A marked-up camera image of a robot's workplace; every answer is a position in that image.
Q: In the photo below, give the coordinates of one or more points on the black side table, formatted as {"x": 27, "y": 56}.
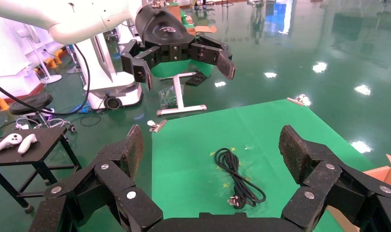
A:
{"x": 44, "y": 141}

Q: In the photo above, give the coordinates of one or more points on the white VR controller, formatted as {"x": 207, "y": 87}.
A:
{"x": 9, "y": 141}
{"x": 25, "y": 144}

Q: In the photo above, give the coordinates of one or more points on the white floor stand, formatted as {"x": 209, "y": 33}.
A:
{"x": 51, "y": 78}

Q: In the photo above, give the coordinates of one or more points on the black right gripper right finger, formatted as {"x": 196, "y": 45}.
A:
{"x": 323, "y": 179}

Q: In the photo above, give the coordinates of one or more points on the green table cloth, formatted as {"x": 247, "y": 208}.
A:
{"x": 198, "y": 144}
{"x": 169, "y": 69}

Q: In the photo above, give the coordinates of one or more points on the brown cardboard box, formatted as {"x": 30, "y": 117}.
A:
{"x": 387, "y": 176}

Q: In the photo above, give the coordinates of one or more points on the clear plastic bag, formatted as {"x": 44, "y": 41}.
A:
{"x": 166, "y": 96}

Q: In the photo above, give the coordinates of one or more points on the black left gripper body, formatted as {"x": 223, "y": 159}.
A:
{"x": 160, "y": 28}

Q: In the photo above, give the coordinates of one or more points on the white table leg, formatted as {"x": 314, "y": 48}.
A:
{"x": 179, "y": 96}

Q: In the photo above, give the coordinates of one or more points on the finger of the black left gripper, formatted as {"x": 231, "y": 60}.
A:
{"x": 211, "y": 52}
{"x": 139, "y": 69}

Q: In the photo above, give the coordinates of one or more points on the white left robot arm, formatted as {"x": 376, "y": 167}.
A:
{"x": 70, "y": 22}

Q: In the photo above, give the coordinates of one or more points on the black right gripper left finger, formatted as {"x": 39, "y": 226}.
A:
{"x": 118, "y": 179}

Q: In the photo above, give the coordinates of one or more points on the white wheeled robot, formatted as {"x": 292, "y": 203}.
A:
{"x": 112, "y": 93}

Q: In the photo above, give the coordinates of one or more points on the black round stool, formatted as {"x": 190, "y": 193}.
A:
{"x": 30, "y": 103}

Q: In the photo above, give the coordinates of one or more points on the black floor mat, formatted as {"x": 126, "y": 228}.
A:
{"x": 196, "y": 79}

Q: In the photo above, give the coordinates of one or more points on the metal binder clip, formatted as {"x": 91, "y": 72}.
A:
{"x": 296, "y": 101}
{"x": 157, "y": 126}

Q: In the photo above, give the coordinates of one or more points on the flat brown cardboard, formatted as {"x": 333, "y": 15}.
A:
{"x": 205, "y": 29}

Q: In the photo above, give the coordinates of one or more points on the orange floor barrier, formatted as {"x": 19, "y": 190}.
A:
{"x": 51, "y": 60}

